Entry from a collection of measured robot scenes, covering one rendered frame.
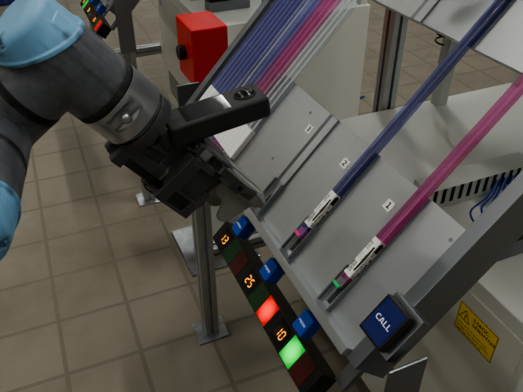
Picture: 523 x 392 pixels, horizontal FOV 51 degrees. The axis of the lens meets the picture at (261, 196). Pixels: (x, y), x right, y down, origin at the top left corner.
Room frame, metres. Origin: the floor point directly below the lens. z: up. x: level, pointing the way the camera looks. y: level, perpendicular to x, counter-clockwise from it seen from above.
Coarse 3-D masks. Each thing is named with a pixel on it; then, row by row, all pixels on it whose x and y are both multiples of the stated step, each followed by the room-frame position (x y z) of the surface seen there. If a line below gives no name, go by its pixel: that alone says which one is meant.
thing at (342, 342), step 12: (252, 216) 0.67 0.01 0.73; (264, 228) 0.64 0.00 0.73; (264, 240) 0.62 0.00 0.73; (276, 240) 0.62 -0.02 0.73; (276, 252) 0.59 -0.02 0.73; (288, 264) 0.56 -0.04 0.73; (288, 276) 0.55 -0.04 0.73; (300, 276) 0.55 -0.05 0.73; (300, 288) 0.52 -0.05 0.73; (312, 288) 0.53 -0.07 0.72; (312, 300) 0.50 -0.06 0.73; (312, 312) 0.48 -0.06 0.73; (324, 312) 0.48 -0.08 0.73; (324, 324) 0.46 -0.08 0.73; (336, 324) 0.46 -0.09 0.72; (336, 336) 0.44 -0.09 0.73; (348, 348) 0.42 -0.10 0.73
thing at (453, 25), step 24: (384, 0) 0.88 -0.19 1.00; (408, 0) 0.85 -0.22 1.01; (432, 0) 0.81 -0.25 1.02; (456, 0) 0.78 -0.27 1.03; (480, 0) 0.75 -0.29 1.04; (432, 24) 0.77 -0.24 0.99; (456, 24) 0.74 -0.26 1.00; (504, 24) 0.69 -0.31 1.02; (480, 48) 0.68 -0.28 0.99; (504, 48) 0.66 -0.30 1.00
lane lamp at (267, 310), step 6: (270, 300) 0.56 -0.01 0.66; (264, 306) 0.56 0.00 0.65; (270, 306) 0.55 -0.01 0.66; (276, 306) 0.55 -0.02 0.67; (258, 312) 0.56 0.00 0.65; (264, 312) 0.55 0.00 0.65; (270, 312) 0.55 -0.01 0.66; (264, 318) 0.54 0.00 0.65; (270, 318) 0.54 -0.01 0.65; (264, 324) 0.53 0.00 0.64
